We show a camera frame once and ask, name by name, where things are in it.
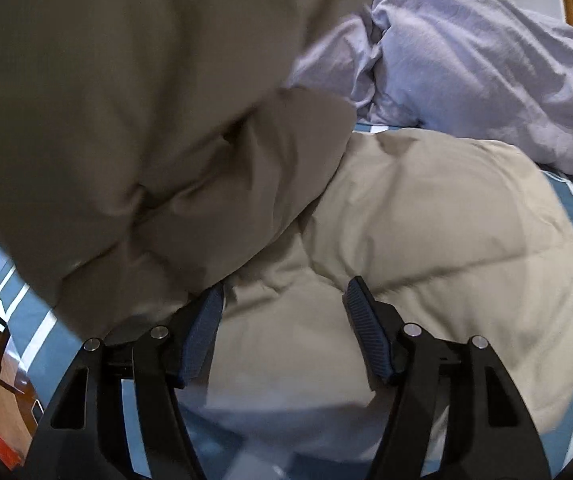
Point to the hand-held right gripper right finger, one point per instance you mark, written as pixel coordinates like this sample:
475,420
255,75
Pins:
369,330

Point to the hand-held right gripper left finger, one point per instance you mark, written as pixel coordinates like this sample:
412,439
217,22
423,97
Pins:
201,335

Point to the beige puffer jacket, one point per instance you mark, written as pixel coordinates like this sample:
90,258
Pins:
416,210

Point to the large lavender pillow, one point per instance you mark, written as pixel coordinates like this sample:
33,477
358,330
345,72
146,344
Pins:
476,60

